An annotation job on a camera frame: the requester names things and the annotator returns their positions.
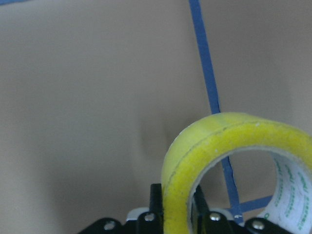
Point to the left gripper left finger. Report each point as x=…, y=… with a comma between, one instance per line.
x=155, y=204

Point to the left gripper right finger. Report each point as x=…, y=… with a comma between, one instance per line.
x=198, y=210

